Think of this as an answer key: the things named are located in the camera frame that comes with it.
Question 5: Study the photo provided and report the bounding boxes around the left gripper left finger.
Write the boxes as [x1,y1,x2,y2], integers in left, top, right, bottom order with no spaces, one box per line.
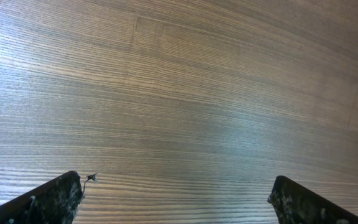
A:
[0,170,83,224]

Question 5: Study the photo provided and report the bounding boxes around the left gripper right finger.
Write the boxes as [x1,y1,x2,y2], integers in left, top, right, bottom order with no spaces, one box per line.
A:
[267,175,358,224]

